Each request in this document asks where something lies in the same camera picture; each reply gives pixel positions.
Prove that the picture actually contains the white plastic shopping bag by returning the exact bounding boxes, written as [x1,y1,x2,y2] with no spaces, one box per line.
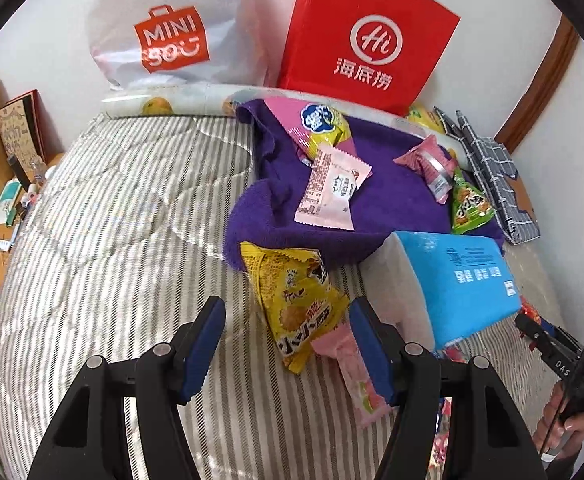
[86,0,273,91]

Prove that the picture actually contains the light pink snack packet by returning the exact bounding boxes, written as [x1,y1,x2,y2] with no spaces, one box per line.
[294,142,373,231]

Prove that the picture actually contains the black cable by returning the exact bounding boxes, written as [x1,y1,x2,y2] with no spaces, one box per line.
[544,305,584,461]

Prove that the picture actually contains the long pink strawberry packet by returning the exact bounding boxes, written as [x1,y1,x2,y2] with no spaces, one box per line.
[311,322,397,429]

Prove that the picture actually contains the pink and yellow chip bag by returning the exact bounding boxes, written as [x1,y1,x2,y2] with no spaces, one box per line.
[264,96,359,161]

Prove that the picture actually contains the yellow snack bag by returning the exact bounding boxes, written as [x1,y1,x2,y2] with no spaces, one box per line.
[406,105,445,133]

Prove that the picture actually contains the person's right hand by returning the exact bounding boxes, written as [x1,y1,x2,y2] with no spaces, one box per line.
[532,384,584,460]

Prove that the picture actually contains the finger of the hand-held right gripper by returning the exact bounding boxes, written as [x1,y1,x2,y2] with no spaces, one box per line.
[547,324,582,350]
[516,314,563,357]

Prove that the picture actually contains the person's right forearm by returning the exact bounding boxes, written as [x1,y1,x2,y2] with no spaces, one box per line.
[542,447,584,480]

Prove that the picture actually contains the green triangular snack packet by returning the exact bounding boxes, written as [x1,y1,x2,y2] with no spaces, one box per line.
[451,167,496,236]

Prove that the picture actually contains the blue tissue pack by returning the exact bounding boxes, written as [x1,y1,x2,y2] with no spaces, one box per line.
[363,231,517,352]

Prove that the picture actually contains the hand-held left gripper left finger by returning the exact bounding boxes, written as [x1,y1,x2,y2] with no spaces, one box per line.
[26,296,227,480]

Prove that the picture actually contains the red paper bag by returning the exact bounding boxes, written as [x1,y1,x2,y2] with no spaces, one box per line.
[277,0,461,118]

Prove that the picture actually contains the brown wooden door frame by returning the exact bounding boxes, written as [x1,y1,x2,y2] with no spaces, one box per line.
[494,15,580,153]

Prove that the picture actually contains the purple towel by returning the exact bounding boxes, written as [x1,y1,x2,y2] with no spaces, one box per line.
[222,99,505,273]

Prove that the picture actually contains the yellow cookie packet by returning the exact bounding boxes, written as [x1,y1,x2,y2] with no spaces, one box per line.
[240,241,351,376]

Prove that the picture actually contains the small red snack packet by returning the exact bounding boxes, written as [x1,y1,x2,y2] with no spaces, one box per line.
[519,297,555,328]

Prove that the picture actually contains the patterned hardcover book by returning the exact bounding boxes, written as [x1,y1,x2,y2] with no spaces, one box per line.
[0,89,47,166]

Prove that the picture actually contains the rolled fruit-print wrapping paper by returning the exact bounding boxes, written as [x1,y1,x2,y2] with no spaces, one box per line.
[102,84,453,146]

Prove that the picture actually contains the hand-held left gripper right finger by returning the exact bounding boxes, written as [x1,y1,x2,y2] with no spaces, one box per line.
[348,297,548,480]

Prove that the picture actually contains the striped bed mattress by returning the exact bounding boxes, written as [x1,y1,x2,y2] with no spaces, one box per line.
[0,110,568,480]

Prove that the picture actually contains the green and white box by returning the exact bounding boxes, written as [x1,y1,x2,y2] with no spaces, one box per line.
[0,182,25,226]

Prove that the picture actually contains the pink and silver snack packet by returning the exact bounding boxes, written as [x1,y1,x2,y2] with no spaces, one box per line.
[393,135,460,205]

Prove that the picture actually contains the red and white snack packet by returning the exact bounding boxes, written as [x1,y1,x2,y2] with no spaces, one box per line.
[432,430,450,471]

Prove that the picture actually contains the grey plaid cloth bag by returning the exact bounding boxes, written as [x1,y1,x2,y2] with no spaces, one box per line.
[433,106,541,246]

